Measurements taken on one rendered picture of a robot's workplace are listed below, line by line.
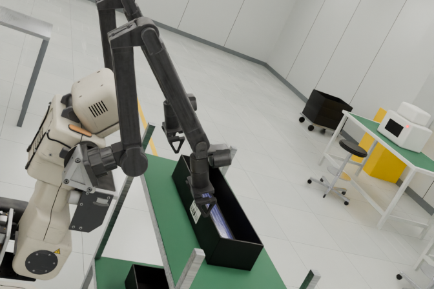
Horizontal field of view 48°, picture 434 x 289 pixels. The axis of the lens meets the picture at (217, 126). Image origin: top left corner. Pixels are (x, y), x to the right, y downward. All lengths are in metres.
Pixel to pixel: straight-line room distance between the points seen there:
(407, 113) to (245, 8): 6.31
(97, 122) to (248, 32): 10.24
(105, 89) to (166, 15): 9.59
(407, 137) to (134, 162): 4.76
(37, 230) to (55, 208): 0.09
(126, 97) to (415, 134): 4.90
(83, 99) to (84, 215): 0.39
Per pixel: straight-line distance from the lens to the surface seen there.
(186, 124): 1.42
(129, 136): 1.40
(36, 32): 4.03
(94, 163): 1.42
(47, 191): 1.68
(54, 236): 1.73
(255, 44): 11.81
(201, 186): 1.54
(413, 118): 5.97
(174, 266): 1.60
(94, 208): 1.65
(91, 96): 1.51
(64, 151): 1.46
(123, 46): 1.29
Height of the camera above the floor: 1.85
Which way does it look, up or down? 18 degrees down
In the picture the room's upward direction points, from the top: 25 degrees clockwise
